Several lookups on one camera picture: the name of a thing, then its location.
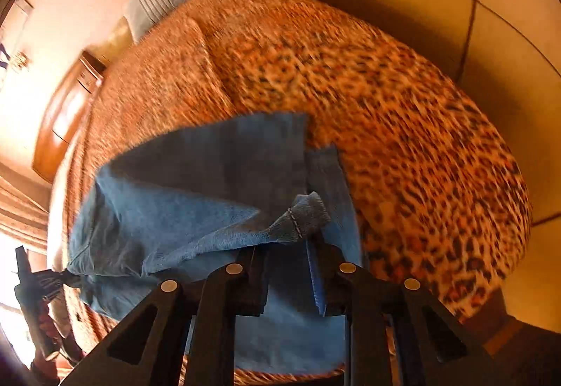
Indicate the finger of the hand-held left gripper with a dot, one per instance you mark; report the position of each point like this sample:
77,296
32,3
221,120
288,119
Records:
59,281

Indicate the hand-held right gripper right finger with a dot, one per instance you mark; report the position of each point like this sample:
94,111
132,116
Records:
316,281

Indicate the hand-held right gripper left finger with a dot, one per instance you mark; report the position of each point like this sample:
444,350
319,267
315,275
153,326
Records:
256,281

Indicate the blue denim pants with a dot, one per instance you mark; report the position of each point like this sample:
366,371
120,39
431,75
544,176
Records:
197,175

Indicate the patterned curtain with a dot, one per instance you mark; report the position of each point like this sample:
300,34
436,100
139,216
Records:
22,210

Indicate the wooden headboard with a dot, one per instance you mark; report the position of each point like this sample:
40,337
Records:
65,114

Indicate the leopard print bedspread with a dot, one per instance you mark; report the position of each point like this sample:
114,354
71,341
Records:
394,127

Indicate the grey striped pillow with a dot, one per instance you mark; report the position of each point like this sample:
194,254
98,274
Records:
153,4

